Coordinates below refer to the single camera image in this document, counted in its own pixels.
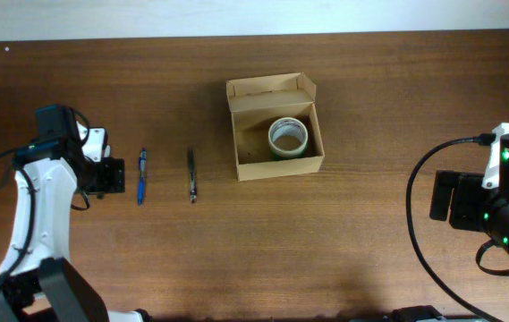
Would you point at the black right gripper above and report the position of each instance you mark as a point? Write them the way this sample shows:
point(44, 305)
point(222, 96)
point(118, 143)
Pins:
point(440, 195)

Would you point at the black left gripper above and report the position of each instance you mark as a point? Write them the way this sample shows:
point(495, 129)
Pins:
point(114, 174)

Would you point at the cardboard box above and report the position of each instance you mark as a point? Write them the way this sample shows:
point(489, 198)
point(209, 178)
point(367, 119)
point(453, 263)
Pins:
point(254, 104)

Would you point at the green tape roll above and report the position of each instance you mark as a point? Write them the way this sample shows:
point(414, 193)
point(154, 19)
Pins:
point(287, 147)

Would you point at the beige masking tape roll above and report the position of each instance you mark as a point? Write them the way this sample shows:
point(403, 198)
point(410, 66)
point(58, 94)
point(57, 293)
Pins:
point(288, 126)

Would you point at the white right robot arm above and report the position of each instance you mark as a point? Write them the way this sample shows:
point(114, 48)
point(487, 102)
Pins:
point(495, 218)

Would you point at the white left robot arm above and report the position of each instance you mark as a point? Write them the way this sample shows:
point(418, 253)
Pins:
point(68, 158)

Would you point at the blue ballpoint pen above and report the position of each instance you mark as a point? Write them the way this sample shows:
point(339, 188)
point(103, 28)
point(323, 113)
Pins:
point(142, 177)

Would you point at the black ballpoint pen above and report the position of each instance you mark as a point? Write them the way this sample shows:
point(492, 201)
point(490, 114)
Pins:
point(192, 172)

